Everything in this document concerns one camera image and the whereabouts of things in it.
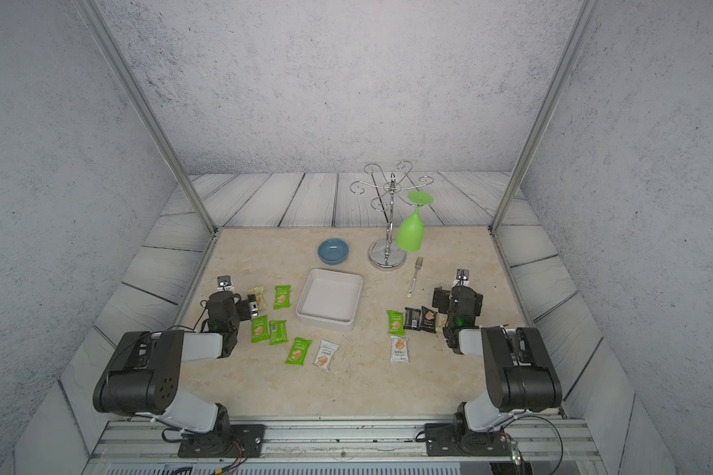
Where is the pale yellow cookie packet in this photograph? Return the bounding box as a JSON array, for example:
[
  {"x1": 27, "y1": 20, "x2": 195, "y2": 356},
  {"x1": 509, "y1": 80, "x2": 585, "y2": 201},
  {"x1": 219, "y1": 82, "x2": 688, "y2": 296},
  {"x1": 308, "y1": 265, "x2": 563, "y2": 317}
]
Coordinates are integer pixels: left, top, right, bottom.
[
  {"x1": 436, "y1": 314, "x2": 448, "y2": 332},
  {"x1": 252, "y1": 286, "x2": 267, "y2": 311}
]

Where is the black cookie packet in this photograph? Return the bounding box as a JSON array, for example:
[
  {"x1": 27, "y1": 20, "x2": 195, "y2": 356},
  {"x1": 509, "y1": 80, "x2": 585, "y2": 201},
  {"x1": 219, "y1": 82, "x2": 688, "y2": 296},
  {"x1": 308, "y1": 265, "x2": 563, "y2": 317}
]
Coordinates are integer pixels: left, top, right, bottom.
[
  {"x1": 420, "y1": 307, "x2": 438, "y2": 334},
  {"x1": 403, "y1": 307, "x2": 422, "y2": 331}
]

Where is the green cookie packet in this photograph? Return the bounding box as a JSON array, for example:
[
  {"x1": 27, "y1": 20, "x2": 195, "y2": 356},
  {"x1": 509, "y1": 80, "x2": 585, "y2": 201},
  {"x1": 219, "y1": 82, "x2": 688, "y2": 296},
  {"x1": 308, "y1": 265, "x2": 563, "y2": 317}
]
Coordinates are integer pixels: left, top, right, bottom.
[
  {"x1": 269, "y1": 321, "x2": 288, "y2": 346},
  {"x1": 386, "y1": 311, "x2": 405, "y2": 336}
]

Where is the white cookie packet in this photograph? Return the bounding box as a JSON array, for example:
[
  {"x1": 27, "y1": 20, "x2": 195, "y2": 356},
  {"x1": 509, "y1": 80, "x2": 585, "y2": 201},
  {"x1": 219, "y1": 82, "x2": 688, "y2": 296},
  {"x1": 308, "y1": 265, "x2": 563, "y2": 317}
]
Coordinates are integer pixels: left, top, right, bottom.
[
  {"x1": 313, "y1": 340, "x2": 340, "y2": 371},
  {"x1": 390, "y1": 336, "x2": 410, "y2": 364}
]

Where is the white plastic storage box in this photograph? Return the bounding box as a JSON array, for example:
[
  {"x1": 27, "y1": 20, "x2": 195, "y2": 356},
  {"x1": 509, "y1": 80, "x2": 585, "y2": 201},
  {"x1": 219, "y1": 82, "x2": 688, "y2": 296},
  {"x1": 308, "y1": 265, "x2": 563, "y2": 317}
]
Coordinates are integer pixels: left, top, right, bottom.
[{"x1": 296, "y1": 269, "x2": 364, "y2": 333}]

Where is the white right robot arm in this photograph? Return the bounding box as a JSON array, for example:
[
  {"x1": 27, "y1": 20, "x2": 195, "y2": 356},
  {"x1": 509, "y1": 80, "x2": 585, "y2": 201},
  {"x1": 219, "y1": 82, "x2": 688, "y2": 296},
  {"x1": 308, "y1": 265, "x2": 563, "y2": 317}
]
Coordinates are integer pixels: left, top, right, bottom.
[{"x1": 432, "y1": 284, "x2": 562, "y2": 439}]

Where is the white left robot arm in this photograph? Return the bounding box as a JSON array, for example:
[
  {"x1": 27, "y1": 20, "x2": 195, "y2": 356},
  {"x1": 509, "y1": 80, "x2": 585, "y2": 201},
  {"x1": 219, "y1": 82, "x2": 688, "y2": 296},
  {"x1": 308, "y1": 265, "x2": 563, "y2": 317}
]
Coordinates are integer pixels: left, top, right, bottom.
[{"x1": 92, "y1": 290, "x2": 259, "y2": 435}]

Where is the silver fork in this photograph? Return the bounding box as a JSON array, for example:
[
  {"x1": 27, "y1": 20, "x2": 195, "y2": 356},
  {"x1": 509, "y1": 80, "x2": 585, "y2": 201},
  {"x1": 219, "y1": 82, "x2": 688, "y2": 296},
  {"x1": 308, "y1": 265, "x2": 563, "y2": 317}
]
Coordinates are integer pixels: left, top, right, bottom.
[{"x1": 406, "y1": 256, "x2": 424, "y2": 298}]

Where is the green plastic wine glass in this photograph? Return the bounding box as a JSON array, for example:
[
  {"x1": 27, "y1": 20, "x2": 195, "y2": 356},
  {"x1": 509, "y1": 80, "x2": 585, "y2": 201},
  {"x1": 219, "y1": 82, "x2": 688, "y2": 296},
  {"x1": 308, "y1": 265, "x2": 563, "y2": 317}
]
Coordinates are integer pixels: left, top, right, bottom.
[{"x1": 396, "y1": 191, "x2": 434, "y2": 253}]

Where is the chrome wine glass rack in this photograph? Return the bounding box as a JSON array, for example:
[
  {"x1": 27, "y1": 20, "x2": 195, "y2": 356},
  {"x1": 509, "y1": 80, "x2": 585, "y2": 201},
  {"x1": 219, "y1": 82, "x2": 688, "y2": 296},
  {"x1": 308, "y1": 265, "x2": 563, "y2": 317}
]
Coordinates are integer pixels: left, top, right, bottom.
[{"x1": 350, "y1": 160, "x2": 434, "y2": 271}]

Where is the blue ceramic bowl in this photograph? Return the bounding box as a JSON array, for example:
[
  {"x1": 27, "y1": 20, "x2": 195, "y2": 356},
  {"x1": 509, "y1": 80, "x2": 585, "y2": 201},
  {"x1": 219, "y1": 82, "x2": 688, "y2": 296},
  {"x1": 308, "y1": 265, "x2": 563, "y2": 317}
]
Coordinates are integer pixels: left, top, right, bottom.
[{"x1": 317, "y1": 237, "x2": 350, "y2": 265}]

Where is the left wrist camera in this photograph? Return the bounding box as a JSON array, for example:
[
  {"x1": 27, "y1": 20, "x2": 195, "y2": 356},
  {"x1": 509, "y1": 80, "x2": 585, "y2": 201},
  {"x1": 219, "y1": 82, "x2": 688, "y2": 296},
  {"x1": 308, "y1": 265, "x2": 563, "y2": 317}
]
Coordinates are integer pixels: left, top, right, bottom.
[{"x1": 217, "y1": 275, "x2": 234, "y2": 292}]

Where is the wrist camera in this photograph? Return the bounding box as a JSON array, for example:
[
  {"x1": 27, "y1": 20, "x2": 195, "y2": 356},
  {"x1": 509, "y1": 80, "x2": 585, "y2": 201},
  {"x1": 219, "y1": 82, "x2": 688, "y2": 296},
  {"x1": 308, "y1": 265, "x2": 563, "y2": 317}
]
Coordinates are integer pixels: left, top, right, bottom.
[
  {"x1": 455, "y1": 269, "x2": 469, "y2": 287},
  {"x1": 217, "y1": 275, "x2": 234, "y2": 292}
]

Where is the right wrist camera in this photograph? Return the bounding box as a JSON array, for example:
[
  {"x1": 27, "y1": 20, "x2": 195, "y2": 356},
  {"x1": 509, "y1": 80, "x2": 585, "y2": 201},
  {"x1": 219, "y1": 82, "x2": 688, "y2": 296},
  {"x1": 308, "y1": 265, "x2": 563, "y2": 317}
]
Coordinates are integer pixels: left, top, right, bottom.
[{"x1": 455, "y1": 269, "x2": 469, "y2": 287}]

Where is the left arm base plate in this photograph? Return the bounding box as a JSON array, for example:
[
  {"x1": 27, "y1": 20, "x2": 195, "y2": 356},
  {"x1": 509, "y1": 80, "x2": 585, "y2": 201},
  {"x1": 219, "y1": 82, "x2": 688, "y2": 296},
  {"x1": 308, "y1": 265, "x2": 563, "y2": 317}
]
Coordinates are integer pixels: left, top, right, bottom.
[{"x1": 177, "y1": 424, "x2": 267, "y2": 459}]

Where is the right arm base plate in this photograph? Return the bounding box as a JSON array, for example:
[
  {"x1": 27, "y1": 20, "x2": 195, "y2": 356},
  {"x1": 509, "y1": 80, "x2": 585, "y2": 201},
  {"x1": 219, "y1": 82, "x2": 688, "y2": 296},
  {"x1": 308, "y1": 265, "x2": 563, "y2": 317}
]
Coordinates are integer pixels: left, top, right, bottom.
[{"x1": 420, "y1": 424, "x2": 511, "y2": 457}]

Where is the aluminium frame rail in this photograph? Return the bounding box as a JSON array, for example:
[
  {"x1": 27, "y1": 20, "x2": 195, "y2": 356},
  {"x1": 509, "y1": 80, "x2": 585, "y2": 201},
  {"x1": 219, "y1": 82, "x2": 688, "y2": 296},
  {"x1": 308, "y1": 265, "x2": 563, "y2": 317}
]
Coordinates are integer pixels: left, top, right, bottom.
[{"x1": 83, "y1": 416, "x2": 607, "y2": 474}]

